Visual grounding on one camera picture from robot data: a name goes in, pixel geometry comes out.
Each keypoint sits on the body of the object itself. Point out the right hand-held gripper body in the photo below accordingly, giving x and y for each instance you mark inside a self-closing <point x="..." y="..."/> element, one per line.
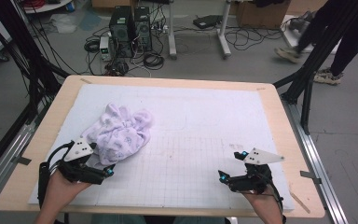
<point x="261" y="157"/>

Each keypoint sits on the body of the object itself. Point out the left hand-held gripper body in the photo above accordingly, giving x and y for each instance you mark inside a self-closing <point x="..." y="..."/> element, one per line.
<point x="77" y="151"/>

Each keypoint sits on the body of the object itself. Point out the lilac printed towel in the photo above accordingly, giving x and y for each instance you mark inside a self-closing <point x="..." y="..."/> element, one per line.
<point x="118" y="133"/>

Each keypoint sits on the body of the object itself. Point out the person's left hand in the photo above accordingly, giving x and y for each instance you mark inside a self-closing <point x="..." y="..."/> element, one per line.
<point x="63" y="189"/>

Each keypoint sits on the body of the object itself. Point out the person's right hand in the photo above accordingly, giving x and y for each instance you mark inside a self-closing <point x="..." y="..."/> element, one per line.
<point x="265" y="203"/>

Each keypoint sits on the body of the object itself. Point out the grey tape strip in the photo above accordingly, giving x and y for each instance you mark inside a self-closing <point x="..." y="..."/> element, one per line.
<point x="309" y="175"/>

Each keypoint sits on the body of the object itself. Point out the white grid mat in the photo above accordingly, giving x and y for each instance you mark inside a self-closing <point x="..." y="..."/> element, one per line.
<point x="199" y="124"/>

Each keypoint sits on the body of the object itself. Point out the black tape strip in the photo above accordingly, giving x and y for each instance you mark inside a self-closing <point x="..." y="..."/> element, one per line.
<point x="23" y="160"/>

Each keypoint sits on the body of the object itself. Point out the thin wooden stick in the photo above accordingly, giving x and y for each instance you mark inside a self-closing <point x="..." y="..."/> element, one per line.
<point x="300" y="202"/>

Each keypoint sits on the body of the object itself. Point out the white power supply unit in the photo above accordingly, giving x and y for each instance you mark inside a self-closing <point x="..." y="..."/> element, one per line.
<point x="105" y="48"/>

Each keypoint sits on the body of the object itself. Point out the black computer tower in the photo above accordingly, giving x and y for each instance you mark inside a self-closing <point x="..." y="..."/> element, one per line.
<point x="121" y="31"/>
<point x="143" y="29"/>

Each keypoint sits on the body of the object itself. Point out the white floor platform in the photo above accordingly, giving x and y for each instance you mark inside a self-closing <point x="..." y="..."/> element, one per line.
<point x="292" y="40"/>

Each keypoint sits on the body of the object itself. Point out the teal sheet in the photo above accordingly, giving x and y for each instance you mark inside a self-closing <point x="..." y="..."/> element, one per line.
<point x="90" y="21"/>

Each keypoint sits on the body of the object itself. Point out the clear plastic sheet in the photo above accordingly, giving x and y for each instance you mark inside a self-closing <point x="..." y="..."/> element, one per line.
<point x="62" y="23"/>

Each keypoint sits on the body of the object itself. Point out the black flat device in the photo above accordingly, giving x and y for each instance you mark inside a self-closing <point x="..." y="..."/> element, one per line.
<point x="207" y="21"/>

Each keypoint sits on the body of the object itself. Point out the grey headset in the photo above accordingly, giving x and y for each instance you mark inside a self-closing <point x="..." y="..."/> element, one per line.
<point x="298" y="23"/>

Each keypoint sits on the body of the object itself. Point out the cardboard box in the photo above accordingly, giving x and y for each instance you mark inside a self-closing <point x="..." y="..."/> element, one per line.
<point x="261" y="15"/>

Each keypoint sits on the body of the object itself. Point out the white round table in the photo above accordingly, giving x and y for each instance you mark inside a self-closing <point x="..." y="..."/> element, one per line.
<point x="49" y="6"/>

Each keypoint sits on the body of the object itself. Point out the aluminium rail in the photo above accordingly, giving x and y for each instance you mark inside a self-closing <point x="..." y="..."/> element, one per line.
<point x="18" y="140"/>
<point x="326" y="193"/>

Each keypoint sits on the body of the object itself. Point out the black metal frame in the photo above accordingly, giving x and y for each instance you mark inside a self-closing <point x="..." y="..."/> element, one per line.
<point x="18" y="37"/>
<point x="306" y="102"/>

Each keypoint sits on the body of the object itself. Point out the white stand frame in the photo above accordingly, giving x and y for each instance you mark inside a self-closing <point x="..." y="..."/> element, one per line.
<point x="171" y="37"/>

